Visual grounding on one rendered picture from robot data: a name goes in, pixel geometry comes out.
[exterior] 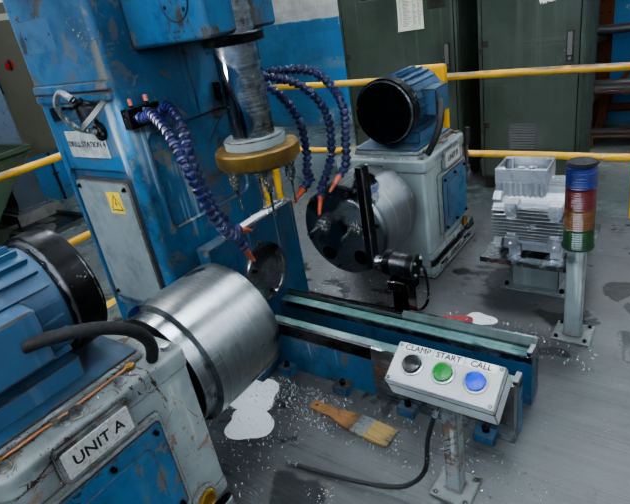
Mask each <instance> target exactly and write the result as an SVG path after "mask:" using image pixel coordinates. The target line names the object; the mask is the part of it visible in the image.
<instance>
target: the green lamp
mask: <svg viewBox="0 0 630 504"><path fill-rule="evenodd" d="M594 233H595V228H594V229H592V230H590V231H586V232H573V231H569V230H567V229H565V228H564V227H563V242H562V243H563V246H564V247H566V248H568V249H571V250H578V251H581V250H587V249H590V248H592V247H593V245H594Z"/></svg>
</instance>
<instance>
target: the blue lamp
mask: <svg viewBox="0 0 630 504"><path fill-rule="evenodd" d="M565 174H566V175H565V177H566V178H565V179H566V180H565V187H566V188H568V189H570V190H574V191H588V190H592V189H595V188H597V187H598V176H599V175H598V174H599V165H597V166H596V167H594V168H590V169H573V168H570V167H568V166H567V165H566V173H565Z"/></svg>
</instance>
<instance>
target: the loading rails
mask: <svg viewBox="0 0 630 504"><path fill-rule="evenodd" d="M287 293H288V294H286V295H285V296H284V297H283V298H281V300H280V301H281V304H282V309H283V314H284V316H280V315H277V314H275V318H276V321H277V324H278V327H279V331H280V337H281V349H280V354H279V356H278V357H279V361H280V365H279V366H278V367H277V372H278V374H280V375H283V376H286V377H289V378H290V377H292V376H293V375H294V374H295V373H296V372H297V371H298V370H300V371H304V372H307V373H310V374H313V375H316V376H319V377H322V378H325V379H328V380H331V381H334V382H335V383H334V384H333V385H332V390H333V393H336V394H339V395H342V396H345V397H348V396H349V395H350V393H351V392H352V391H353V390H354V388H356V389H359V390H362V391H365V392H368V393H371V394H374V395H377V399H380V400H383V401H386V402H389V403H392V404H395V405H398V406H397V407H396V410H397V414H398V415H401V416H404V417H407V418H410V419H412V420H414V419H415V418H416V416H417V415H418V413H422V414H425V415H428V416H432V414H433V411H434V409H435V405H432V404H429V403H426V402H423V401H420V400H416V399H413V398H410V397H407V396H404V395H401V394H397V393H394V392H393V391H392V389H391V388H390V386H389V385H388V384H387V383H385V382H386V381H385V376H386V374H387V371H388V369H389V367H390V364H391V362H392V360H393V357H394V355H395V353H396V350H397V348H398V346H399V343H400V342H401V341H402V342H406V343H410V344H414V345H418V346H422V347H426V348H430V349H434V350H438V351H442V352H446V353H450V354H454V355H458V356H462V357H466V358H470V359H474V360H478V361H482V362H486V363H490V364H494V365H498V366H502V367H506V368H507V370H508V371H509V376H510V379H511V387H510V390H509V393H508V396H507V400H506V403H505V406H504V409H503V413H502V416H501V419H500V422H499V425H496V424H492V423H489V422H486V421H483V420H480V419H477V418H473V417H470V416H467V415H464V414H462V425H463V427H464V428H467V429H470V430H473V440H474V441H477V442H480V443H483V444H486V445H489V446H492V447H493V446H494V445H495V443H496V441H497V439H501V440H504V441H507V442H510V443H513V444H514V443H515V441H516V439H517V436H518V434H519V432H520V430H521V427H522V403H524V404H527V405H532V402H533V400H534V398H535V395H536V393H537V391H538V353H539V337H536V336H532V335H527V334H522V333H518V332H513V331H508V330H503V329H499V328H494V327H489V326H484V325H480V324H475V323H470V322H466V321H461V320H456V319H451V318H447V317H442V316H437V315H432V314H428V313H423V312H418V311H413V310H409V309H404V310H403V313H401V312H397V311H392V310H388V309H383V308H378V307H374V306H369V305H365V304H360V303H355V302H351V301H346V300H342V299H337V298H332V297H328V296H323V295H318V294H314V293H309V292H305V291H300V290H295V289H291V288H289V289H287Z"/></svg>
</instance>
